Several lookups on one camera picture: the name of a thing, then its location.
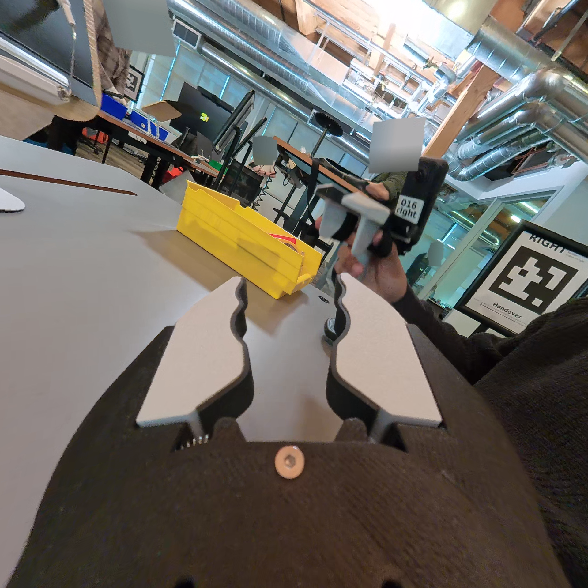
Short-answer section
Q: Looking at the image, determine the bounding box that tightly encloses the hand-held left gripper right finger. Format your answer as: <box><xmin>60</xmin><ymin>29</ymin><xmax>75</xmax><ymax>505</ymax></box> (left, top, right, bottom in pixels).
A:
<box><xmin>326</xmin><ymin>273</ymin><xmax>444</xmax><ymax>429</ymax></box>

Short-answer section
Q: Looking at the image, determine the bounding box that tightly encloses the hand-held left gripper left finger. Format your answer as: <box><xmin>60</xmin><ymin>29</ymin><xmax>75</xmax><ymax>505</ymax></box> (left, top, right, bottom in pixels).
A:
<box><xmin>135</xmin><ymin>276</ymin><xmax>255</xmax><ymax>429</ymax></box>

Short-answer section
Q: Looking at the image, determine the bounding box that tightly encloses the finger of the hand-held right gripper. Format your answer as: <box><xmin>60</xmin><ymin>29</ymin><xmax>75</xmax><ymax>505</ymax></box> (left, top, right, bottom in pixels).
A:
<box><xmin>315</xmin><ymin>186</ymin><xmax>393</xmax><ymax>241</ymax></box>
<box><xmin>352</xmin><ymin>221</ymin><xmax>398</xmax><ymax>269</ymax></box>

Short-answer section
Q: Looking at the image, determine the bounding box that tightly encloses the yellow storage bin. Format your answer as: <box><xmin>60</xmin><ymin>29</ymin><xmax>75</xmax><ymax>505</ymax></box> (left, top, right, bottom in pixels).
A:
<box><xmin>176</xmin><ymin>179</ymin><xmax>325</xmax><ymax>300</ymax></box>

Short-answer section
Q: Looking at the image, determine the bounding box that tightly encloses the person's right forearm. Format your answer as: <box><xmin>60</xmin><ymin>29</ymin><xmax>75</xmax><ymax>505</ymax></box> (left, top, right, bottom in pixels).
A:
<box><xmin>390</xmin><ymin>283</ymin><xmax>588</xmax><ymax>588</ymax></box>

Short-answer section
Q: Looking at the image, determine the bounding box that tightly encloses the person's right hand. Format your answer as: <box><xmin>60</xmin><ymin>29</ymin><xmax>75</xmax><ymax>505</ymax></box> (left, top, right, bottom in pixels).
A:
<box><xmin>314</xmin><ymin>179</ymin><xmax>410</xmax><ymax>306</ymax></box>

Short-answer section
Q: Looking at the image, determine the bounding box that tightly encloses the wooden top standing desk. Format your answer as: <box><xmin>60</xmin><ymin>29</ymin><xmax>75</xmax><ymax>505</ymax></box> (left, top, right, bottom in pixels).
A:
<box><xmin>273</xmin><ymin>135</ymin><xmax>364</xmax><ymax>241</ymax></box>

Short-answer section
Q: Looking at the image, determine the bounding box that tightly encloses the black white marker sign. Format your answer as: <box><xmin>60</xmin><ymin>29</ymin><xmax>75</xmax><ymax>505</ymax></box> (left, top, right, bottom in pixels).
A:
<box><xmin>454</xmin><ymin>220</ymin><xmax>588</xmax><ymax>335</ymax></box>

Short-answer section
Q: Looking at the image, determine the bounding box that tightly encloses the black monitor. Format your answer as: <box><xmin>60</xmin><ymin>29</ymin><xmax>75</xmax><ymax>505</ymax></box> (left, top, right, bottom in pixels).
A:
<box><xmin>174</xmin><ymin>80</ymin><xmax>268</xmax><ymax>164</ymax></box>

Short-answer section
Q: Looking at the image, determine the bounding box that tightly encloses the long wooden desk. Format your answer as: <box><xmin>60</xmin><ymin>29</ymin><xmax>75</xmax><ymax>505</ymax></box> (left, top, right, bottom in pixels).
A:
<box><xmin>51</xmin><ymin>111</ymin><xmax>222</xmax><ymax>190</ymax></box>

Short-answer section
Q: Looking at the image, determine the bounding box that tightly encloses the blue parts tray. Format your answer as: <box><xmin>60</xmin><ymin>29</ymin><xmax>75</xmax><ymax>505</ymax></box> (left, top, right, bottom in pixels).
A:
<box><xmin>99</xmin><ymin>91</ymin><xmax>172</xmax><ymax>141</ymax></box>

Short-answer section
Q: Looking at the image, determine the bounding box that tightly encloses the white stand base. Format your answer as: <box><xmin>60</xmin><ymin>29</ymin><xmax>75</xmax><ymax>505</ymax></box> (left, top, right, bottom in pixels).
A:
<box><xmin>0</xmin><ymin>186</ymin><xmax>26</xmax><ymax>213</ymax></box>

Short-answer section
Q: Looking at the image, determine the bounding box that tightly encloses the small framed marker sign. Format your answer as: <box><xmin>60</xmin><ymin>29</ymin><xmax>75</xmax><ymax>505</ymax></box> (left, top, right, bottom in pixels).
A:
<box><xmin>122</xmin><ymin>62</ymin><xmax>146</xmax><ymax>101</ymax></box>

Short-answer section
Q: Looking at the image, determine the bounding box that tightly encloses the silver ventilation duct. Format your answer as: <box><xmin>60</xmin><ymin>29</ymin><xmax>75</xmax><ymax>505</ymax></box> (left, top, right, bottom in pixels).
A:
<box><xmin>166</xmin><ymin>0</ymin><xmax>434</xmax><ymax>113</ymax></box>
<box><xmin>445</xmin><ymin>66</ymin><xmax>588</xmax><ymax>182</ymax></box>

